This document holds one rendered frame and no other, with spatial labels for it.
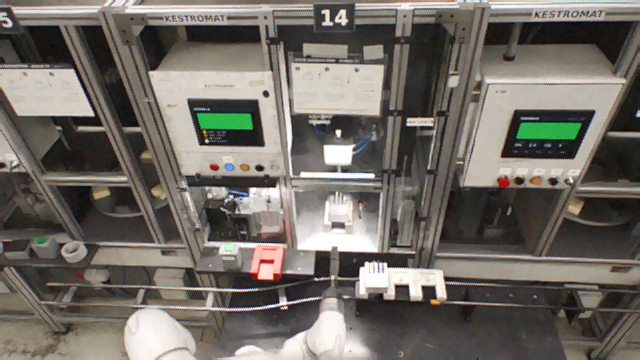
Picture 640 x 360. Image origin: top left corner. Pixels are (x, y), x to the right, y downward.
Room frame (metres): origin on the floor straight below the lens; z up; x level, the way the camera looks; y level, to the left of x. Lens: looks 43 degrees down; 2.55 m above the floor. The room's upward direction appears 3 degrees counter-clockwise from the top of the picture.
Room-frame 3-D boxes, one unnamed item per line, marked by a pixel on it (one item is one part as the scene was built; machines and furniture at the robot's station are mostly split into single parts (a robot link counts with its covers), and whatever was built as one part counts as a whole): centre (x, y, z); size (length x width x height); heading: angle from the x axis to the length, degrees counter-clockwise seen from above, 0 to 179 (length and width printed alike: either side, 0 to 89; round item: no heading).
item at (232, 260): (1.28, 0.40, 0.97); 0.08 x 0.08 x 0.12; 84
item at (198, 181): (1.33, 0.34, 1.37); 0.36 x 0.04 x 0.04; 84
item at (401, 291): (1.15, -0.35, 0.84); 0.36 x 0.14 x 0.10; 84
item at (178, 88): (1.47, 0.32, 1.60); 0.42 x 0.29 x 0.46; 84
